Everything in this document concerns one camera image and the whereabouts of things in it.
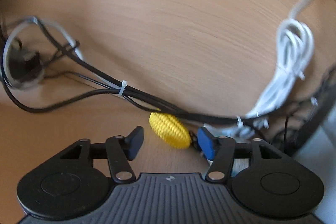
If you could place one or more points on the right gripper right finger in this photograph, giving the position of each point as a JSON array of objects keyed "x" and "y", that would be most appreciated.
[{"x": 220, "y": 170}]

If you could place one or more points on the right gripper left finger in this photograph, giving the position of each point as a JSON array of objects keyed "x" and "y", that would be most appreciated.
[{"x": 120, "y": 151}]

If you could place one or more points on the blue tissue pack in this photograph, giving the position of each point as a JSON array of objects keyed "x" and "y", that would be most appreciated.
[{"x": 236, "y": 153}]

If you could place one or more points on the yellow corn toy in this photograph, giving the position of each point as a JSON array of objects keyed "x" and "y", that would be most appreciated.
[{"x": 170, "y": 130}]

